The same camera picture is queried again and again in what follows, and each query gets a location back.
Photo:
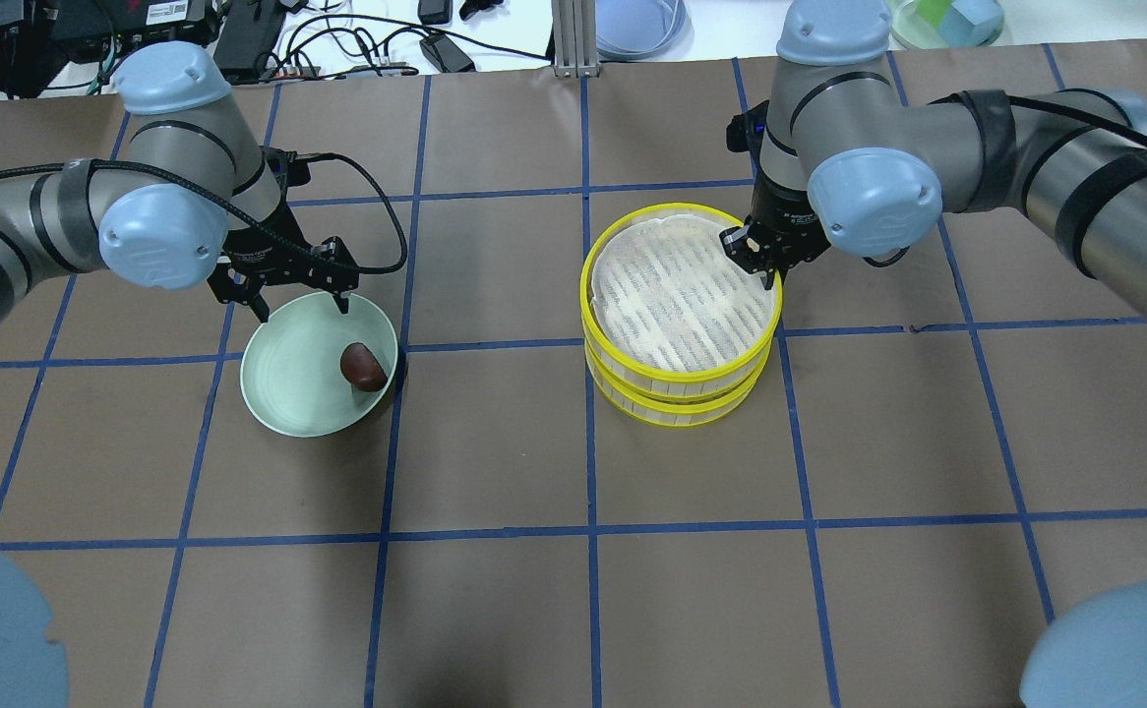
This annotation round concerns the dark red bun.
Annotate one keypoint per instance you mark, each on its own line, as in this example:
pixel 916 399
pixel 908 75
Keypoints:
pixel 360 367

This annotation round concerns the yellow rimmed steamer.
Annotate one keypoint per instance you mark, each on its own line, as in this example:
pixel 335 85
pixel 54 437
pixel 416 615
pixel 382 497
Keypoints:
pixel 672 410
pixel 663 307

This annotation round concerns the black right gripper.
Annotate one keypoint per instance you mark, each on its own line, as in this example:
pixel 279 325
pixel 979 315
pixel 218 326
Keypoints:
pixel 783 215

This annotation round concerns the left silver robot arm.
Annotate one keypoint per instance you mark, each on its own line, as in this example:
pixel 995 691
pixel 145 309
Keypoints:
pixel 194 200

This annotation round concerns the aluminium frame post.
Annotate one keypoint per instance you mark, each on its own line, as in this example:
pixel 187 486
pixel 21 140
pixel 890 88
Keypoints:
pixel 576 54

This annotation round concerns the black laptop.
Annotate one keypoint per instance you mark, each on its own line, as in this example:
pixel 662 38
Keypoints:
pixel 49 46

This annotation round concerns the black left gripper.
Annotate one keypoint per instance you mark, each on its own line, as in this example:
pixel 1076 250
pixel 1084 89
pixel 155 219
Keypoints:
pixel 266 254

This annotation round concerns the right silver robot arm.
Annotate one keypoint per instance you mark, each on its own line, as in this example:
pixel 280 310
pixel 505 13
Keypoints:
pixel 842 164

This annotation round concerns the clear bowl with sponges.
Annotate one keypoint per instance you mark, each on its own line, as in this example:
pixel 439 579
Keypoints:
pixel 946 24

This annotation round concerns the mint green plate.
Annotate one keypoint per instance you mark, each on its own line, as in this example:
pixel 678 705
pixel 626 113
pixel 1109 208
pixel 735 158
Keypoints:
pixel 289 376

